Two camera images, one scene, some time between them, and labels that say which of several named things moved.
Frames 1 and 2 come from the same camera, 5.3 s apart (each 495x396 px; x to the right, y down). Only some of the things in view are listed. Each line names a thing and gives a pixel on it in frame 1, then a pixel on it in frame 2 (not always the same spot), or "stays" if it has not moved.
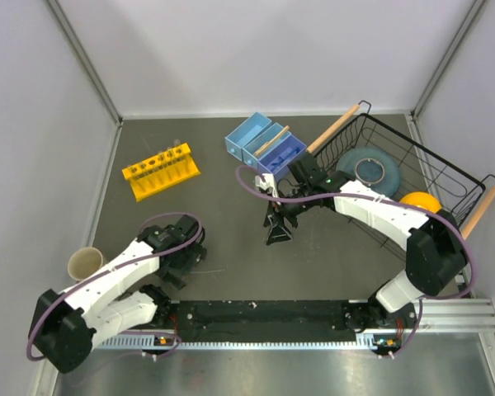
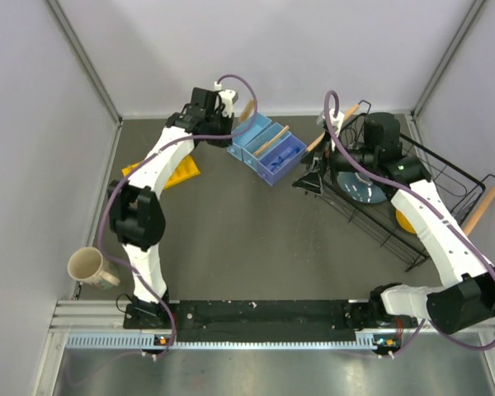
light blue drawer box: (244, 133) stays
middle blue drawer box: (263, 143) stays
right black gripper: (279, 232) to (318, 157)
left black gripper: (174, 275) to (227, 122)
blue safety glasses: (281, 158) stays
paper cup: (83, 261) stays
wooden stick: (263, 147) stays
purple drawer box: (281, 156) stays
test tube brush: (208, 271) to (248, 110)
